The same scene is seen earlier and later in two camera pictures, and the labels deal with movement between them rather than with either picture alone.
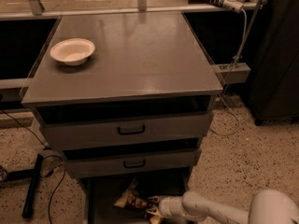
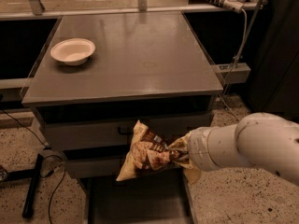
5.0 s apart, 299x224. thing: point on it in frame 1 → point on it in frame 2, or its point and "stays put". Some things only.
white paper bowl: (72, 51) stays put
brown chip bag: (132, 197) → (148, 152)
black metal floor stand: (32, 175) stays put
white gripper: (168, 208) → (196, 149)
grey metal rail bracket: (233, 73) stays put
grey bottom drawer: (102, 192) stays put
